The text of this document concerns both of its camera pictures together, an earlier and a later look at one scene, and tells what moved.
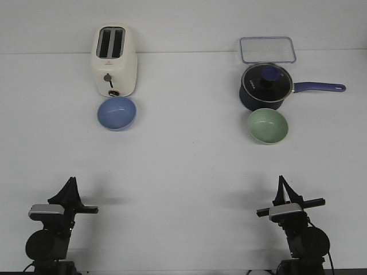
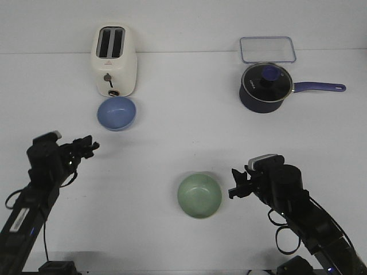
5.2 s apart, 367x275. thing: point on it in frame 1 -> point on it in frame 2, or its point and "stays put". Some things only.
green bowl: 267,126 -> 199,195
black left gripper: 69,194 -> 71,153
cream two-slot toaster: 114,58 stays put
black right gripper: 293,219 -> 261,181
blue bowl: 116,113 stays put
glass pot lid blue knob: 267,82 stays put
